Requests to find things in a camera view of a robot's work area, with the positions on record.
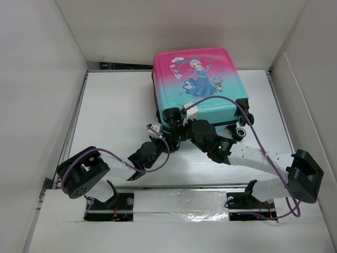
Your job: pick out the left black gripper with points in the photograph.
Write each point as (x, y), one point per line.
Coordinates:
(161, 141)

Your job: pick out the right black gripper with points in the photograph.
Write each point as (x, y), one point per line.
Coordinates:
(190, 122)

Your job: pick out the pink and teal kids suitcase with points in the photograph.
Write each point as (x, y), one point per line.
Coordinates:
(184, 76)

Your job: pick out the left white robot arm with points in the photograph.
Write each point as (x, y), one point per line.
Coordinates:
(80, 173)

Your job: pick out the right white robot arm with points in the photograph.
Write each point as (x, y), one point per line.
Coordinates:
(297, 175)

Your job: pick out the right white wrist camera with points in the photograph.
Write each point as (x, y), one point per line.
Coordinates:
(191, 112)

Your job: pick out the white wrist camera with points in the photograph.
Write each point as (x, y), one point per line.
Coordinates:
(155, 130)
(191, 112)

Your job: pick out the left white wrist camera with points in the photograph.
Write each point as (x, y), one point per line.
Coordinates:
(155, 130)

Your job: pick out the aluminium front rail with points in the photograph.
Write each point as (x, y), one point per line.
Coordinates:
(225, 186)

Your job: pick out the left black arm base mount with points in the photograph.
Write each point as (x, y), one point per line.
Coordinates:
(118, 208)

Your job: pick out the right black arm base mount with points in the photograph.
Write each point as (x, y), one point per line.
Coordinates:
(243, 206)

